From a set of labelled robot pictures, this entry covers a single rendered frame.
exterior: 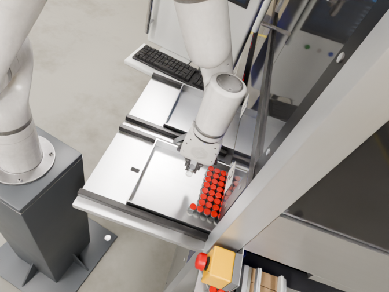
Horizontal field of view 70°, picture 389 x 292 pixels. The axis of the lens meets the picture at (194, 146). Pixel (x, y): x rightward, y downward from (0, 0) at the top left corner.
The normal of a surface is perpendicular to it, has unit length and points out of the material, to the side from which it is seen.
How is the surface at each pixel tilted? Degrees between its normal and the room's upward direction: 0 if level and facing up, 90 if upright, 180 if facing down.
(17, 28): 102
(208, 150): 89
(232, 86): 2
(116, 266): 0
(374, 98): 90
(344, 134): 90
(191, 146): 89
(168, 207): 0
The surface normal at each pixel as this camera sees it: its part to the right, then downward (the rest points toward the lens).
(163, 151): 0.26, -0.61
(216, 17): 0.45, 0.63
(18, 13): 0.38, 0.90
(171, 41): -0.37, 0.66
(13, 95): 0.45, -0.10
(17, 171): 0.21, 0.80
